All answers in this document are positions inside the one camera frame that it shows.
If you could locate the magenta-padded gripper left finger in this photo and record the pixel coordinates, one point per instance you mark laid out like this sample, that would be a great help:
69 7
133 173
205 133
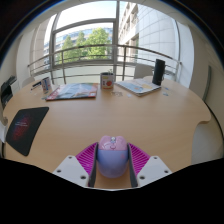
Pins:
68 168

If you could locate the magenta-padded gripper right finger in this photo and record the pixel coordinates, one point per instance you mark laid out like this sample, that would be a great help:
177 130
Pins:
153 168

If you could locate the black mouse pad red print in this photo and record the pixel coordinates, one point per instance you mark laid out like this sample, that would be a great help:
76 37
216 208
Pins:
26 128

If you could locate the white chair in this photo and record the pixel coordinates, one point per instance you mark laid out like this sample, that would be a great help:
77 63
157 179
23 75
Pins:
28 81
2 133
142 71

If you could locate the red cover magazine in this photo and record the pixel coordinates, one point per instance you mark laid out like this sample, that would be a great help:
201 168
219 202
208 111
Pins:
73 91

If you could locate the open light coloured book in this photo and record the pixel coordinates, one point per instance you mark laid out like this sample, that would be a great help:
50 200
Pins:
138 87

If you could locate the tall black speaker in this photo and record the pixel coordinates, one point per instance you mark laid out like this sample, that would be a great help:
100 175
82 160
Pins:
158 71

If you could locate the black and white printer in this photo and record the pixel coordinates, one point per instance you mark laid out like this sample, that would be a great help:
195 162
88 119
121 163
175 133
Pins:
6 91

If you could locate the metal balcony railing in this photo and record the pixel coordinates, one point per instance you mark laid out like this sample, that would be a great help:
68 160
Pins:
100 61

